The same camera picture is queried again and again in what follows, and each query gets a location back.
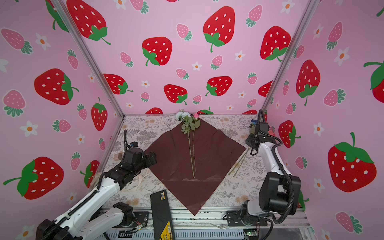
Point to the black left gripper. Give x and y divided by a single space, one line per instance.
153 158

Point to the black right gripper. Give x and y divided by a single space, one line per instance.
249 139

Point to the large pink fake rose stem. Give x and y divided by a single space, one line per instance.
271 132

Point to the blue fake rose stem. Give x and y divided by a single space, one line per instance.
252 128

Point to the dark red wrapping paper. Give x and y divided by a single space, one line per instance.
214 155

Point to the white fake flower stem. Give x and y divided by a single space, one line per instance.
187 121

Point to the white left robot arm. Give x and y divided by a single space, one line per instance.
77 223

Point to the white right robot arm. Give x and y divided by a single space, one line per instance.
279 194

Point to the small brown ribbon spool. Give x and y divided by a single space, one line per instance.
118 156

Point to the beige ribbon pile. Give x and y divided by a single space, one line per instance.
125 184

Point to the black flat device yellow label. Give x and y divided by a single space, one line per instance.
162 218

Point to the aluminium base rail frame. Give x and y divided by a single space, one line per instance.
208 224

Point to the aluminium corner post right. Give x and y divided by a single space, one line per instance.
296 38

